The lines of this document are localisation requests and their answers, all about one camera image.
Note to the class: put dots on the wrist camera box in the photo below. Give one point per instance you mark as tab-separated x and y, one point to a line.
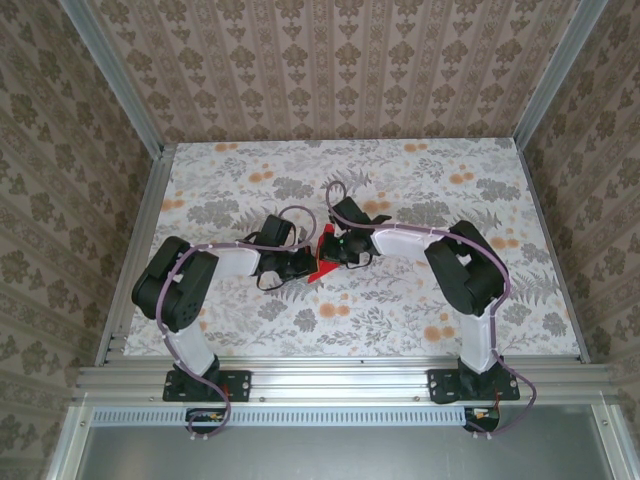
351	212
277	231

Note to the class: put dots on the long aluminium base rail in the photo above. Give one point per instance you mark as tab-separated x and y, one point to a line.
340	382

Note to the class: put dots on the red square paper sheet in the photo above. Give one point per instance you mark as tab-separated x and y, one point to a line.
322	274

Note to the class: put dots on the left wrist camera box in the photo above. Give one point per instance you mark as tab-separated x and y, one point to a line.
277	231

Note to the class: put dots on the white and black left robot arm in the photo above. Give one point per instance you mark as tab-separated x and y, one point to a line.
192	350

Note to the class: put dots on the aluminium side rail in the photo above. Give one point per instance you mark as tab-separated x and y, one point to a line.
555	250
145	240

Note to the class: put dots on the aluminium corner post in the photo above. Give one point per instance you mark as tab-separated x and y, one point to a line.
555	70
115	80

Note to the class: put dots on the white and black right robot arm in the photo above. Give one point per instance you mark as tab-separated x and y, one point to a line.
477	345

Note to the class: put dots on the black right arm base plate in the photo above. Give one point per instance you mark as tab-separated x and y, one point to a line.
440	385

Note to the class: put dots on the floral patterned table cover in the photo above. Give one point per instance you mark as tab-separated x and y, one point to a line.
400	325

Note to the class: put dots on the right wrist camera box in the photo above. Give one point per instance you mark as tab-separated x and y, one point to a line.
351	212

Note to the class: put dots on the grey metal sheet panel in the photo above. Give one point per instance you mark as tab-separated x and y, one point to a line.
340	455

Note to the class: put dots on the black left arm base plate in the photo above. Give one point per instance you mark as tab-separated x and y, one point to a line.
240	385

